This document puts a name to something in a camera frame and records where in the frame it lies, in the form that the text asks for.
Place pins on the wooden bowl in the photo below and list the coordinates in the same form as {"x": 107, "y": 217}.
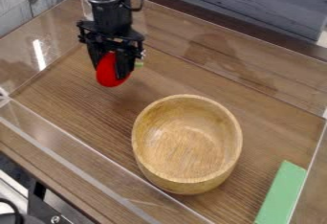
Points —
{"x": 187, "y": 142}

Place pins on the clear acrylic front panel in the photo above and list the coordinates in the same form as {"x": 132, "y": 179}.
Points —
{"x": 110, "y": 194}

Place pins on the black metal table bracket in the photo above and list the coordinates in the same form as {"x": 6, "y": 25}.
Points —
{"x": 39, "y": 209}

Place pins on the green rectangular block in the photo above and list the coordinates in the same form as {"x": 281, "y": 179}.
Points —
{"x": 278, "y": 205}

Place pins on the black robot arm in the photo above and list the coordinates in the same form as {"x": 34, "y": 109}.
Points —
{"x": 114, "y": 16}

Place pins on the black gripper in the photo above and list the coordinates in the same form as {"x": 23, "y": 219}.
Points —
{"x": 100, "y": 43}

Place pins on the clear acrylic corner bracket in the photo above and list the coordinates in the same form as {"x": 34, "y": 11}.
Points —
{"x": 87, "y": 10}

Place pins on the red plush strawberry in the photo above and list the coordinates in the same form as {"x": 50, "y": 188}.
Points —
{"x": 106, "y": 76}

